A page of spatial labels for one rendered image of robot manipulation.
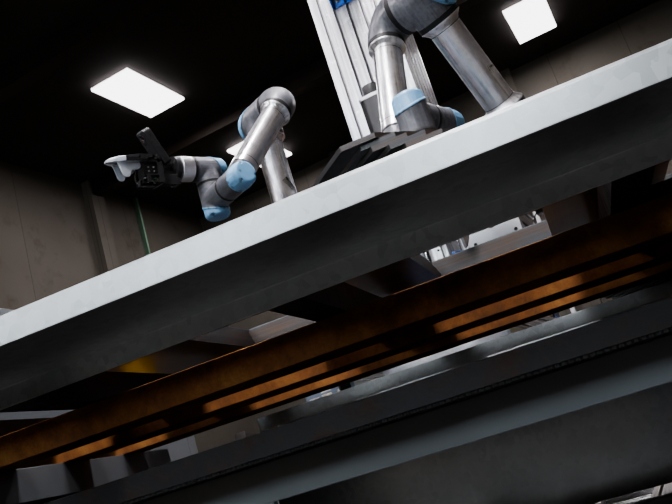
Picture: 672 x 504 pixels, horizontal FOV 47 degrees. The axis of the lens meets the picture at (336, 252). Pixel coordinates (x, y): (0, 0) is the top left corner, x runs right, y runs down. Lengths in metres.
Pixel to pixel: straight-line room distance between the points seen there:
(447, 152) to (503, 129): 0.05
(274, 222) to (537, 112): 0.25
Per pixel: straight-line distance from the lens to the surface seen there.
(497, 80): 2.05
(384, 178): 0.68
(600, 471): 1.74
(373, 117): 2.35
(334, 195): 0.69
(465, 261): 1.63
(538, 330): 1.74
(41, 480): 1.59
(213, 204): 2.23
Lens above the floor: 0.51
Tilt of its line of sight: 15 degrees up
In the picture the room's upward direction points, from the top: 17 degrees counter-clockwise
